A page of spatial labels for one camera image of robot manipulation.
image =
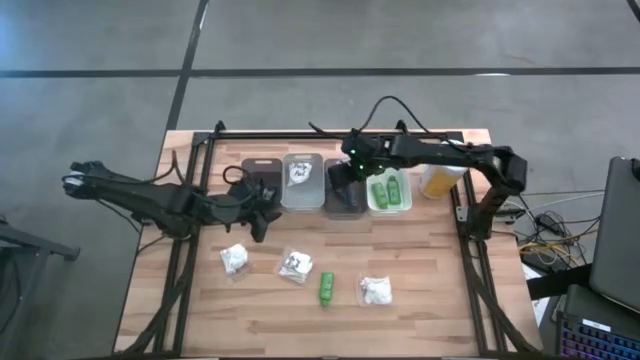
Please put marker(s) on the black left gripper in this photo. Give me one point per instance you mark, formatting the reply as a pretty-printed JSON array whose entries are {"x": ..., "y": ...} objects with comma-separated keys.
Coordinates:
[{"x": 240, "y": 205}]

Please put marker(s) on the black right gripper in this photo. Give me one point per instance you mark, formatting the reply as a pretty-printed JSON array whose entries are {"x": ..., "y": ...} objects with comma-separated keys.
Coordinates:
[{"x": 342, "y": 177}]

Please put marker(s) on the blue disposable razor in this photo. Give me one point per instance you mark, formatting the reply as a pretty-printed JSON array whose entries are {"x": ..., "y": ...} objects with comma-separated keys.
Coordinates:
[{"x": 346, "y": 196}]

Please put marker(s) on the green travel bottle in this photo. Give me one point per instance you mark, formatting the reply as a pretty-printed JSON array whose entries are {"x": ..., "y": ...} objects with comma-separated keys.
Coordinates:
[
  {"x": 327, "y": 289},
  {"x": 379, "y": 196},
  {"x": 394, "y": 190}
]

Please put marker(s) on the clear bag of cotton swabs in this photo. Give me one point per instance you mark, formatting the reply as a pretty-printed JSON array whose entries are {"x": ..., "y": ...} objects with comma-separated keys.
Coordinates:
[
  {"x": 300, "y": 174},
  {"x": 296, "y": 265}
]

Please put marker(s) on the clear bag of cotton balls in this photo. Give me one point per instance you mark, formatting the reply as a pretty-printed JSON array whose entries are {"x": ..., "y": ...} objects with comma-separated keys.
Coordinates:
[
  {"x": 234, "y": 257},
  {"x": 376, "y": 291}
]

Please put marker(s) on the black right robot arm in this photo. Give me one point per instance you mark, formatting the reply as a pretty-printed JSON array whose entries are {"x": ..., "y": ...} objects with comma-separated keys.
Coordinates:
[{"x": 450, "y": 155}]

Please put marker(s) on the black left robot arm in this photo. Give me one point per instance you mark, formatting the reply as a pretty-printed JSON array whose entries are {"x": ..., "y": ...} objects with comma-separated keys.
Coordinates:
[{"x": 150, "y": 195}]

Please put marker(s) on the dark grey plastic bin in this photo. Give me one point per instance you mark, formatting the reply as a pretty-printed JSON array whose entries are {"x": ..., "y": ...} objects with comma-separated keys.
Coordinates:
[
  {"x": 350, "y": 212},
  {"x": 262, "y": 167}
]

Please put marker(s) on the light grey plastic bin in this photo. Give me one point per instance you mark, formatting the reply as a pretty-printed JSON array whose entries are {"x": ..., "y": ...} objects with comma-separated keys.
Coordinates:
[{"x": 302, "y": 197}]

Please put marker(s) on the white plastic bin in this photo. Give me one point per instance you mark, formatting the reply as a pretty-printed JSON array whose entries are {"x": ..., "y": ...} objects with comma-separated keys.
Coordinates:
[{"x": 405, "y": 209}]

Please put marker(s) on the black power adapter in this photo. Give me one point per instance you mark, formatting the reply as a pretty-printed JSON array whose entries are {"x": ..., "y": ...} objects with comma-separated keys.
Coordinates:
[{"x": 549, "y": 222}]

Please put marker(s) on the black metal stand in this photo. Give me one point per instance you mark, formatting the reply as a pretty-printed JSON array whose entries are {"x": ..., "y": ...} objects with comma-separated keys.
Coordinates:
[{"x": 30, "y": 242}]

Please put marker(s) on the dark equipment case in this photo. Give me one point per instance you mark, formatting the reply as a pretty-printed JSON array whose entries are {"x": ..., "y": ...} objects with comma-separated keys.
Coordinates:
[{"x": 585, "y": 302}]

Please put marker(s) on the grey laptop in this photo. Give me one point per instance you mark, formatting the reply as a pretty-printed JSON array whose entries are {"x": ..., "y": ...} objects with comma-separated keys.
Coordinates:
[{"x": 617, "y": 235}]

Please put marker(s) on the backlit rainbow keyboard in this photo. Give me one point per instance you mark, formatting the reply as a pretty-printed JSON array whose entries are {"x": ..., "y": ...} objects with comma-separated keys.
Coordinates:
[{"x": 595, "y": 345}]

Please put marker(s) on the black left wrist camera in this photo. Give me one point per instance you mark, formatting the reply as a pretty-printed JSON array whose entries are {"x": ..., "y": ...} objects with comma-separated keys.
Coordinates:
[{"x": 270, "y": 192}]

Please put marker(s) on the black aluminium table frame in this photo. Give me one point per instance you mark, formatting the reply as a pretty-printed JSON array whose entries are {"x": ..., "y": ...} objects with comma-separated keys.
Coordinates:
[{"x": 275, "y": 135}]

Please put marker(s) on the grey metal bracket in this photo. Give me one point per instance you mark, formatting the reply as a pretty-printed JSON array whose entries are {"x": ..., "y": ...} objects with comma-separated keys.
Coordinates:
[{"x": 462, "y": 213}]

